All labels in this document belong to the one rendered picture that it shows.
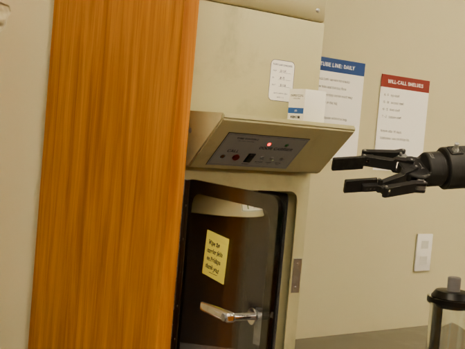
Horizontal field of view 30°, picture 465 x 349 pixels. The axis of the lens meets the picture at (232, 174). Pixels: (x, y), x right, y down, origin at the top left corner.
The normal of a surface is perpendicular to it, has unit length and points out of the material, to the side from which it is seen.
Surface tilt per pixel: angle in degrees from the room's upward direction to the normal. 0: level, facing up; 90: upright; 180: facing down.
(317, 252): 90
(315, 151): 135
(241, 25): 90
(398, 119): 90
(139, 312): 90
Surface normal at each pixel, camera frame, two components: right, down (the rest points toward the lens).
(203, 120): -0.79, -0.04
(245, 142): 0.36, 0.77
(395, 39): 0.61, 0.10
